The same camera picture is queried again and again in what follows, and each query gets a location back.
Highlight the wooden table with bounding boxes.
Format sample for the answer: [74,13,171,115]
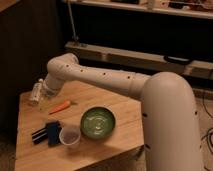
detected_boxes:
[15,81,144,171]

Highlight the long wooden shelf beam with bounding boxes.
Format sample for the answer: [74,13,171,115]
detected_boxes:
[65,42,213,80]

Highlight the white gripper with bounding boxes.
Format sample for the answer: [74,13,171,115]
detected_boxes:
[39,83,60,111]

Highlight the green ceramic bowl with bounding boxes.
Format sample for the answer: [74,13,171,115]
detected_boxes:
[80,107,116,140]

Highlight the metal stand pole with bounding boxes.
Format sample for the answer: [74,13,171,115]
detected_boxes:
[67,0,79,46]

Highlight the translucent plastic cup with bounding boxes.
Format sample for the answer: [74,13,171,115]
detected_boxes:
[59,125,81,149]

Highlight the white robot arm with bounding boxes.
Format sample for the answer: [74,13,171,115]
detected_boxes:
[43,53,204,171]

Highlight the orange carrot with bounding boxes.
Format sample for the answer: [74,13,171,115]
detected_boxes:
[49,100,75,115]

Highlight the upper wooden shelf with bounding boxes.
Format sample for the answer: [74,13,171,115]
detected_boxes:
[62,0,213,20]

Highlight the black cables on floor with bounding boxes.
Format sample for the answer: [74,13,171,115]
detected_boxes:
[199,99,213,171]

